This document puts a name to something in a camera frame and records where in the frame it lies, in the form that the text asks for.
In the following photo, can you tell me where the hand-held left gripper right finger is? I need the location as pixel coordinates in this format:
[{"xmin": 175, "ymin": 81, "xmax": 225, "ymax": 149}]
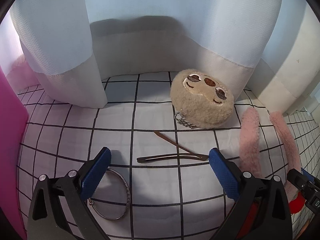
[{"xmin": 209, "ymin": 147, "xmax": 293, "ymax": 240}]

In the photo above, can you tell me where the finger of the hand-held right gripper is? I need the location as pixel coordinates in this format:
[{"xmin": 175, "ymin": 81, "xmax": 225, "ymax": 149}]
[
  {"xmin": 301, "ymin": 168, "xmax": 315, "ymax": 184},
  {"xmin": 287, "ymin": 169, "xmax": 317, "ymax": 205}
]

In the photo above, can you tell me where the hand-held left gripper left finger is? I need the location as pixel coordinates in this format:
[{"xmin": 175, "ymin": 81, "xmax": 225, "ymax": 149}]
[{"xmin": 27, "ymin": 147, "xmax": 112, "ymax": 240}]

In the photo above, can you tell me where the brown metal hair clip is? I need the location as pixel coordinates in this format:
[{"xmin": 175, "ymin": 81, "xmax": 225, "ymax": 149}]
[{"xmin": 136, "ymin": 130, "xmax": 209, "ymax": 164}]

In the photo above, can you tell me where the pink plastic basin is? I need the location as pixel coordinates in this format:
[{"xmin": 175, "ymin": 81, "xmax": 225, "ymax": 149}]
[{"xmin": 0, "ymin": 65, "xmax": 29, "ymax": 240}]

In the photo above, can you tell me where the red plush item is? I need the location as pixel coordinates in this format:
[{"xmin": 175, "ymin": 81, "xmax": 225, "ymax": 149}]
[{"xmin": 289, "ymin": 194, "xmax": 305, "ymax": 215}]

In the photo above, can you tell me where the thin metal bangle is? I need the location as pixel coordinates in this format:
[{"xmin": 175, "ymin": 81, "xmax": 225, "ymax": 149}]
[{"xmin": 85, "ymin": 168, "xmax": 131, "ymax": 221}]

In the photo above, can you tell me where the pink plush headband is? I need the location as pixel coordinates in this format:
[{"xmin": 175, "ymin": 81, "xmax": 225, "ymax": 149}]
[{"xmin": 239, "ymin": 107, "xmax": 304, "ymax": 200}]

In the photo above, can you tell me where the white black grid tablecloth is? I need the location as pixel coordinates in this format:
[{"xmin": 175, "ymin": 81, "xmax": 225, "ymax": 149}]
[{"xmin": 16, "ymin": 71, "xmax": 320, "ymax": 240}]

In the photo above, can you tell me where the white curtain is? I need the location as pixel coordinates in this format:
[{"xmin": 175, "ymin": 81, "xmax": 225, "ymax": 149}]
[{"xmin": 0, "ymin": 0, "xmax": 285, "ymax": 109}]

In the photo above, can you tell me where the beige plush sloth keychain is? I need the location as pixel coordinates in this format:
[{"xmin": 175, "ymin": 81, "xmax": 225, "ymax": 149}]
[{"xmin": 170, "ymin": 69, "xmax": 234, "ymax": 130}]

